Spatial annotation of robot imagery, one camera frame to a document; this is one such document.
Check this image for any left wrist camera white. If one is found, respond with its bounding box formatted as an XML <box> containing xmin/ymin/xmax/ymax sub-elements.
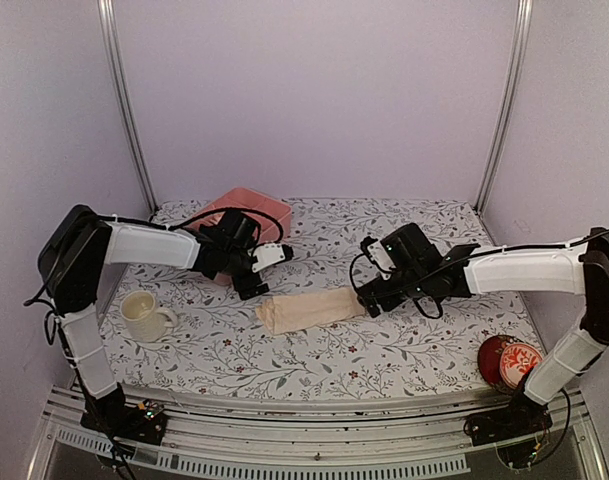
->
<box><xmin>251</xmin><ymin>243</ymin><xmax>294</xmax><ymax>273</ymax></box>

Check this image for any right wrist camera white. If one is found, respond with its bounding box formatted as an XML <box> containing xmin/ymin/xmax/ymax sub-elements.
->
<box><xmin>360</xmin><ymin>236</ymin><xmax>396</xmax><ymax>277</ymax></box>

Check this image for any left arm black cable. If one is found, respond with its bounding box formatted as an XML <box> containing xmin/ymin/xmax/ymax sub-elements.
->
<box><xmin>98</xmin><ymin>205</ymin><xmax>285</xmax><ymax>241</ymax></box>

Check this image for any red floral round tin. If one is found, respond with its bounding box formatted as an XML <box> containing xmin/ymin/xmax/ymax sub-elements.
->
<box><xmin>477</xmin><ymin>335</ymin><xmax>543</xmax><ymax>395</ymax></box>

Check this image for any left aluminium frame post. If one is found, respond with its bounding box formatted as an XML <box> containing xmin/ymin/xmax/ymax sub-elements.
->
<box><xmin>97</xmin><ymin>0</ymin><xmax>158</xmax><ymax>213</ymax></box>

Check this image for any floral patterned table mat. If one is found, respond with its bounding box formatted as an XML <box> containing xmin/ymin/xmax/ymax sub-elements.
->
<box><xmin>101</xmin><ymin>199</ymin><xmax>539</xmax><ymax>401</ymax></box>

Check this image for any aluminium frame post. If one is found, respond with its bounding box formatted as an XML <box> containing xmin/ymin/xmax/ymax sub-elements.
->
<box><xmin>97</xmin><ymin>0</ymin><xmax>158</xmax><ymax>213</ymax></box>
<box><xmin>474</xmin><ymin>0</ymin><xmax>533</xmax><ymax>217</ymax></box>

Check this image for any pink compartment organizer box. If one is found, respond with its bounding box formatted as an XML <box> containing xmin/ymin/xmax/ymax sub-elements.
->
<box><xmin>185</xmin><ymin>186</ymin><xmax>294</xmax><ymax>287</ymax></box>

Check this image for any peach underwear pile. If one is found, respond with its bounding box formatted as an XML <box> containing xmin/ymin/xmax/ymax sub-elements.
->
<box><xmin>255</xmin><ymin>287</ymin><xmax>366</xmax><ymax>336</ymax></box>

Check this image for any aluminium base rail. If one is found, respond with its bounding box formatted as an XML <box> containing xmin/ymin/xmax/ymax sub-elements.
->
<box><xmin>25</xmin><ymin>384</ymin><xmax>609</xmax><ymax>480</ymax></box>

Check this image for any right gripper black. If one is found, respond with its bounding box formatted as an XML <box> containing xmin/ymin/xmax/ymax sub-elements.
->
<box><xmin>360</xmin><ymin>269</ymin><xmax>430</xmax><ymax>317</ymax></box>

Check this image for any right aluminium frame post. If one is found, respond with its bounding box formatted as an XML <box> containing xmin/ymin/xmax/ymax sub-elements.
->
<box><xmin>474</xmin><ymin>0</ymin><xmax>533</xmax><ymax>217</ymax></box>

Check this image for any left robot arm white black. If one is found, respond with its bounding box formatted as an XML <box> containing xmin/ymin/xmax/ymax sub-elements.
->
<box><xmin>26</xmin><ymin>205</ymin><xmax>293</xmax><ymax>445</ymax></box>

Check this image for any cream ceramic mug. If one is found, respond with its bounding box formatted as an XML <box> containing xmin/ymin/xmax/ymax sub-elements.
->
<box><xmin>120</xmin><ymin>291</ymin><xmax>179</xmax><ymax>343</ymax></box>

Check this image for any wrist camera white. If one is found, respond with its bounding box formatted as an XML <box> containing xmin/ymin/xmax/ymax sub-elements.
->
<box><xmin>251</xmin><ymin>243</ymin><xmax>294</xmax><ymax>273</ymax></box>
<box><xmin>360</xmin><ymin>236</ymin><xmax>396</xmax><ymax>277</ymax></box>

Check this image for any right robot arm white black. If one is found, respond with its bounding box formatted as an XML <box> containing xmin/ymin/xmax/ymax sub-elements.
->
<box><xmin>353</xmin><ymin>223</ymin><xmax>609</xmax><ymax>445</ymax></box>

